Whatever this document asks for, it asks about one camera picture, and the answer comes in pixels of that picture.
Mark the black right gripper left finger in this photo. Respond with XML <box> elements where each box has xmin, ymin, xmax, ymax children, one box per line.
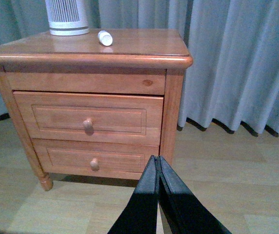
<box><xmin>109</xmin><ymin>156</ymin><xmax>159</xmax><ymax>234</ymax></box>

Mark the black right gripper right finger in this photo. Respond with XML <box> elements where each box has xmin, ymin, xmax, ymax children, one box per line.
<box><xmin>157</xmin><ymin>156</ymin><xmax>232</xmax><ymax>234</ymax></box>

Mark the wooden drawer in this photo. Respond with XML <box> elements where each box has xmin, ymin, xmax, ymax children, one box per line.
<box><xmin>14</xmin><ymin>91</ymin><xmax>163</xmax><ymax>146</ymax></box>
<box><xmin>33</xmin><ymin>139</ymin><xmax>159</xmax><ymax>179</ymax></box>

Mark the wooden nightstand cabinet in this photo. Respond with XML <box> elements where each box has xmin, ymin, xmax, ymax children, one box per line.
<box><xmin>0</xmin><ymin>29</ymin><xmax>193</xmax><ymax>191</ymax></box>

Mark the grey-blue curtain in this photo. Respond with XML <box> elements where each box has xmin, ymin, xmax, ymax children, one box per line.
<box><xmin>0</xmin><ymin>0</ymin><xmax>279</xmax><ymax>137</ymax></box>

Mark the white cylindrical air purifier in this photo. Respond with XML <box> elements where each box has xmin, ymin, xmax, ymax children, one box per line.
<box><xmin>45</xmin><ymin>0</ymin><xmax>89</xmax><ymax>36</ymax></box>

